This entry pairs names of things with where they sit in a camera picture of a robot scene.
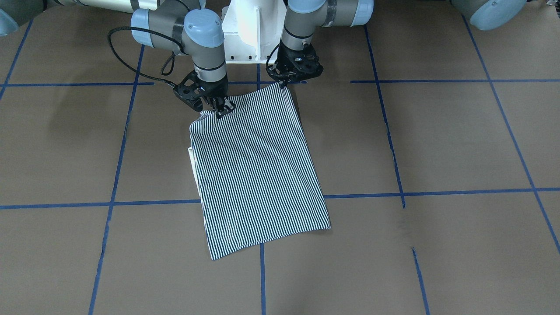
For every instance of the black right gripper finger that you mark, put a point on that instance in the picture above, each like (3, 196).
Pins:
(224, 107)

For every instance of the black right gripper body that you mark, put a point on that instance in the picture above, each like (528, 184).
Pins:
(215, 89)

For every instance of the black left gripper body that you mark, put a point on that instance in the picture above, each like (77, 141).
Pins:
(285, 80)

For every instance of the navy white striped polo shirt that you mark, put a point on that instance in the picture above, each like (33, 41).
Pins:
(254, 173)

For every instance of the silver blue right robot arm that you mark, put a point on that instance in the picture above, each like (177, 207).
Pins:
(183, 27)

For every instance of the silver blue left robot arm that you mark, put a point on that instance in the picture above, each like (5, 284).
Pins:
(303, 17)

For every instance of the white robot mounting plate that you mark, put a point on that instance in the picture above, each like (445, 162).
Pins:
(252, 29)

